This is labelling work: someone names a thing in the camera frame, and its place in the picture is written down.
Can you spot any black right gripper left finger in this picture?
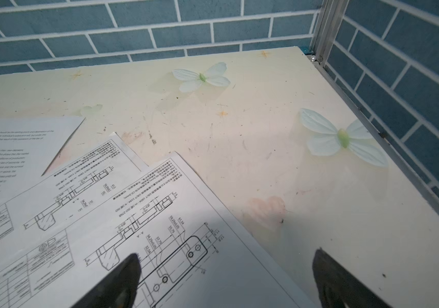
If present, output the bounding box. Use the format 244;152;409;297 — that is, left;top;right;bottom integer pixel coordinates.
73;254;141;308

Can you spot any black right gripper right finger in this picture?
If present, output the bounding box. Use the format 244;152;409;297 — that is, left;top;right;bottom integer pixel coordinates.
312;249;389;308

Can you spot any technical drawing sheet lower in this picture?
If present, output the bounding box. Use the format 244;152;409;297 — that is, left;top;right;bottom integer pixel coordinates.
0;154;313;307

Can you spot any technical drawing sheet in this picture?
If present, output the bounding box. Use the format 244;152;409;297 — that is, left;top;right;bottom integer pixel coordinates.
0;133;148;262
0;154;313;307

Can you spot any technical drawing sheet upper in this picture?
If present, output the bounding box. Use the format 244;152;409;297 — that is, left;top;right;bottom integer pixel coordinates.
0;133;148;262

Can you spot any white text document sheet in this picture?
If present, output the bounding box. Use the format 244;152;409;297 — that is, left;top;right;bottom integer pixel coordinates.
0;116;84;200

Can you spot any aluminium corner post right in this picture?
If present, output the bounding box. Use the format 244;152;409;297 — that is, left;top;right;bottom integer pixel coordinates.
310;0;349;67

